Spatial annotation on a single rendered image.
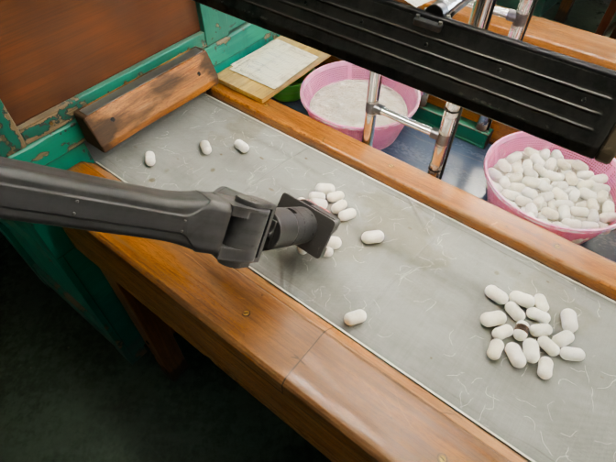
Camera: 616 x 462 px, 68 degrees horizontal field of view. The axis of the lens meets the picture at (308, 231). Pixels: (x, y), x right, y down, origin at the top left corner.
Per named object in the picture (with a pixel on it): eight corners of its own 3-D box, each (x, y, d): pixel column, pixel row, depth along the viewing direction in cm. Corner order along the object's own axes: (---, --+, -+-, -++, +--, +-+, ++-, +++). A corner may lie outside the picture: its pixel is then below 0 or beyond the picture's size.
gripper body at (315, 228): (289, 191, 72) (263, 191, 66) (341, 221, 68) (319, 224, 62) (274, 226, 74) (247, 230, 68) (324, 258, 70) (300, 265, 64)
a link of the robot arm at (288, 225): (269, 258, 59) (281, 217, 58) (229, 238, 62) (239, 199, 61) (295, 252, 65) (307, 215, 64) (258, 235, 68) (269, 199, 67)
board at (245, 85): (262, 104, 98) (261, 99, 97) (214, 80, 104) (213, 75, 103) (348, 43, 115) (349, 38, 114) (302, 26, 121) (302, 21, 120)
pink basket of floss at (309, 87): (424, 160, 100) (434, 125, 93) (304, 167, 99) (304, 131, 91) (400, 92, 117) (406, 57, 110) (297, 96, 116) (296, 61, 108)
